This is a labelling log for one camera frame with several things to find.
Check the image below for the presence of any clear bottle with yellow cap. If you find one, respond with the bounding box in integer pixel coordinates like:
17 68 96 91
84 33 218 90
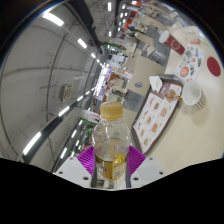
91 101 132 183

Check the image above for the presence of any ceiling air conditioner unit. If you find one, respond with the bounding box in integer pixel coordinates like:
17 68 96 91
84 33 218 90
59 83 74 103

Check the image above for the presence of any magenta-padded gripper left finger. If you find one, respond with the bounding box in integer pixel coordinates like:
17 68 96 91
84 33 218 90
53 145 98 188

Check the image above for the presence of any group of ceiling lights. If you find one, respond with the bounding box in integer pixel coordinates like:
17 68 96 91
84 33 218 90
21 1 141 161

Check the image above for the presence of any dark food tray with paper liner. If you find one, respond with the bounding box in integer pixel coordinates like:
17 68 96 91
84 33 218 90
130 73 184 155

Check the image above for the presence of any flat round red coaster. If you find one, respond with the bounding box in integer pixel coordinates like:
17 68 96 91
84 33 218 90
206 56 222 78

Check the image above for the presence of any group of beige chairs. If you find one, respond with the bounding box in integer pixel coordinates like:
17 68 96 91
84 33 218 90
113 3 176 69

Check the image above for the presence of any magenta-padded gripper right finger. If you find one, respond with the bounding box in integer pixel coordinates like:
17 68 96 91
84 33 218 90
126 145 165 189

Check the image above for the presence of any red paper cup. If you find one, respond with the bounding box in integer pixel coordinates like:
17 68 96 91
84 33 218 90
158 30 186 56

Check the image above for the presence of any colourful printed leaflet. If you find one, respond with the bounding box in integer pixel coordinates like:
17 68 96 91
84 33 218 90
174 44 206 83

